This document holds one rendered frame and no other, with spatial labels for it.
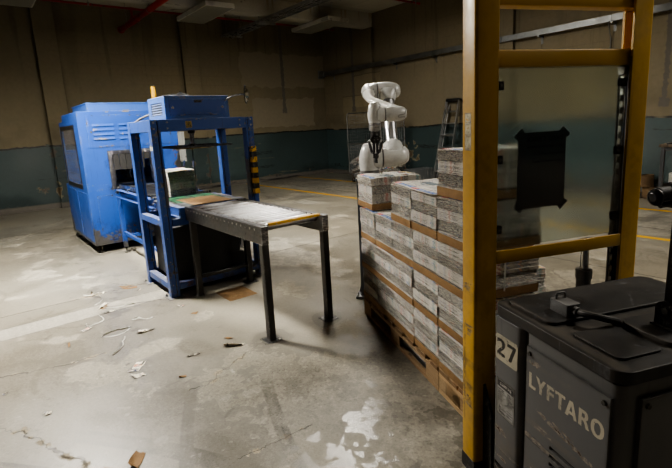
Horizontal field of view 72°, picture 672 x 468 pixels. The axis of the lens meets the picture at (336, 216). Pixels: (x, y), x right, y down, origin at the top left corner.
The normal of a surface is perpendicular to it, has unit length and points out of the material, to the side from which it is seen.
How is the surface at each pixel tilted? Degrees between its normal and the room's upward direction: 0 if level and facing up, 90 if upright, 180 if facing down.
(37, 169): 90
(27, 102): 90
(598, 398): 90
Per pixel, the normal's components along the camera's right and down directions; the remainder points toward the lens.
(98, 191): 0.62, 0.11
